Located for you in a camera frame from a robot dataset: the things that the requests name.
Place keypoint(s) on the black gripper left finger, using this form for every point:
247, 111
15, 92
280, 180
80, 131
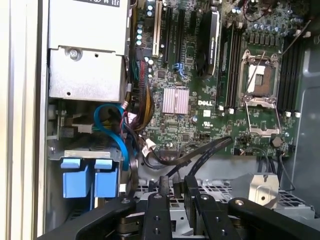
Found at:
157, 220

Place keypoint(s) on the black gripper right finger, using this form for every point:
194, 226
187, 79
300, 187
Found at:
210, 220

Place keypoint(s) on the blue disk carrier tab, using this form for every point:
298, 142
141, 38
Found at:
106, 180
75, 180

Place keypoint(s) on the grey metal disk bay cage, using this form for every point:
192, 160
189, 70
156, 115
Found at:
295, 197

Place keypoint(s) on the black RAM slot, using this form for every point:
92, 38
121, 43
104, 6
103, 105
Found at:
229, 75
237, 70
295, 80
285, 80

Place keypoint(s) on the black long expansion slot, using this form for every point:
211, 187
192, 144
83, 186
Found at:
168, 35
180, 35

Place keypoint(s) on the white PCI expansion slot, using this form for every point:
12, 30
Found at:
157, 27

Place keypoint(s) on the black short expansion slot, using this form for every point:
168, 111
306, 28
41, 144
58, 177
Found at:
193, 20

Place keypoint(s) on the green Dell motherboard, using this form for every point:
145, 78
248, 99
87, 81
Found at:
220, 120

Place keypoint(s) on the silver chipset heatsink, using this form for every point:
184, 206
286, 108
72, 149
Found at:
175, 100

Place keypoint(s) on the black open PC case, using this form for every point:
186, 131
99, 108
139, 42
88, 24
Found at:
307, 112

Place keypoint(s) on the CPU socket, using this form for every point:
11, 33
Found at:
270, 82

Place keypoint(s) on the thin metal locking lever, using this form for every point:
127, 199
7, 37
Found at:
256, 71
296, 37

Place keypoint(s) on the black graphics card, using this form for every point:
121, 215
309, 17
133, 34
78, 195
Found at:
207, 45

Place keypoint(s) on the silver power supply unit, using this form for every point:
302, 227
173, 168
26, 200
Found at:
87, 25

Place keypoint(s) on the silver metal bracket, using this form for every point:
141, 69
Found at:
265, 187

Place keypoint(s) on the metal socket cover frame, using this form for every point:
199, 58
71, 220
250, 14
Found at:
265, 132

